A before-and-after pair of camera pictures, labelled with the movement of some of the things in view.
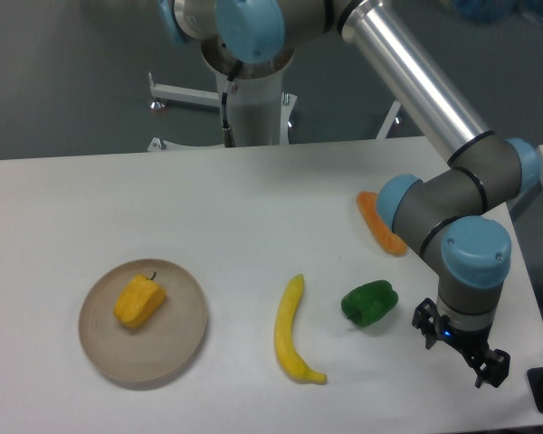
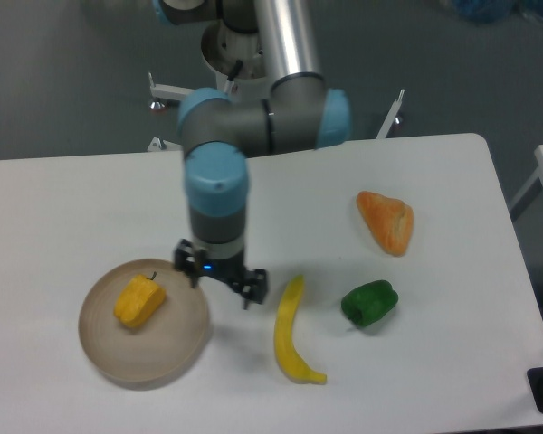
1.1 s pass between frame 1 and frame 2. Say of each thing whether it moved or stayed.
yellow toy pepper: stayed
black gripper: moved
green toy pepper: stayed
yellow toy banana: stayed
